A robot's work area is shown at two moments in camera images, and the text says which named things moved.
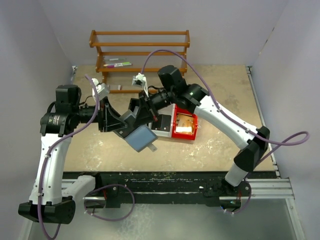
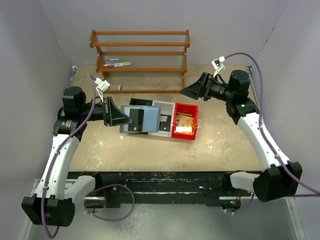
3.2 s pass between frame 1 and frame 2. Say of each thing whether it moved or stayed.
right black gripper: moved
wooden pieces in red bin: stayed
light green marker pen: stayed
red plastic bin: stayed
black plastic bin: moved
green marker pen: stayed
